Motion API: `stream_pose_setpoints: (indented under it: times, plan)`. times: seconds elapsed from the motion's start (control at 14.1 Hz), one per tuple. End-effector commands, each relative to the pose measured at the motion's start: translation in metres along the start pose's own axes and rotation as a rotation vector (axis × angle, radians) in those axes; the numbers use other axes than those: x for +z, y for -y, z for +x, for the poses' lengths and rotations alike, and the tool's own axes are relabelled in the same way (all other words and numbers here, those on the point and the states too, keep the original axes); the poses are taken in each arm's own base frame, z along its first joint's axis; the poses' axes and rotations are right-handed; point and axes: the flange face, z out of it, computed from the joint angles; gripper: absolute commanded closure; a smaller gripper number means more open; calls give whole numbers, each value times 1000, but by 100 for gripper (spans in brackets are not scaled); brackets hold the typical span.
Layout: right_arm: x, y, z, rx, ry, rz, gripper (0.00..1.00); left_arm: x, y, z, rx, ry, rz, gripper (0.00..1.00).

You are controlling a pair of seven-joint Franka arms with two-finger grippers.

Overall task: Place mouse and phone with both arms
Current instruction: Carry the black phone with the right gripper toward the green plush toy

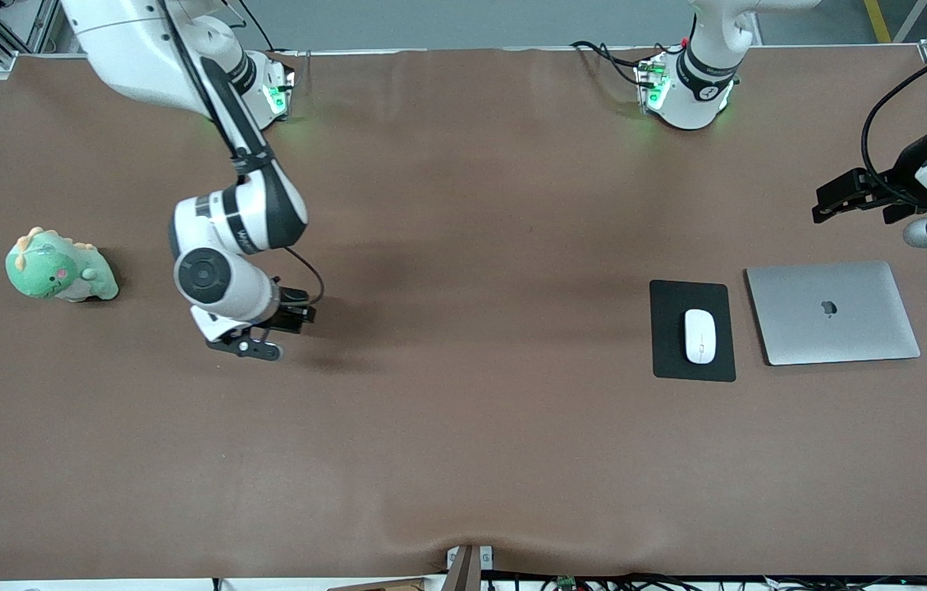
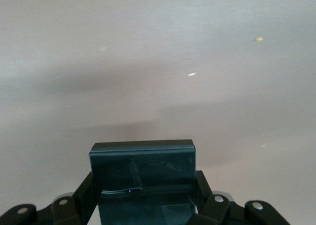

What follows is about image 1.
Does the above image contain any green plush dinosaur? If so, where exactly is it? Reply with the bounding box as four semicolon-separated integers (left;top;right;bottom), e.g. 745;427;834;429
5;227;120;303

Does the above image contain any white computer mouse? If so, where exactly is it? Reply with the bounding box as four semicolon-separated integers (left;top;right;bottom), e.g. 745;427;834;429
683;308;718;364

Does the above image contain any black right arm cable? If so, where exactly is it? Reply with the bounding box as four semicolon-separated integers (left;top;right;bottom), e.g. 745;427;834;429
158;0;326;308

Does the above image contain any metal table bracket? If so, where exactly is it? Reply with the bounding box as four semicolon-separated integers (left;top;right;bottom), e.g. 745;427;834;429
446;543;495;591

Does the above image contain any black base cable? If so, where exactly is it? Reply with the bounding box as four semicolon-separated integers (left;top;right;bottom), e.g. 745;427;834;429
570;39;646;87

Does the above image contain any silver laptop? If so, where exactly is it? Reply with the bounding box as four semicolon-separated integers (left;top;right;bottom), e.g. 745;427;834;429
746;261;922;367

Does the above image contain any black mouse pad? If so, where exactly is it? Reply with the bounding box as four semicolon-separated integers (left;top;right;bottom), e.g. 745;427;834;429
649;279;737;383

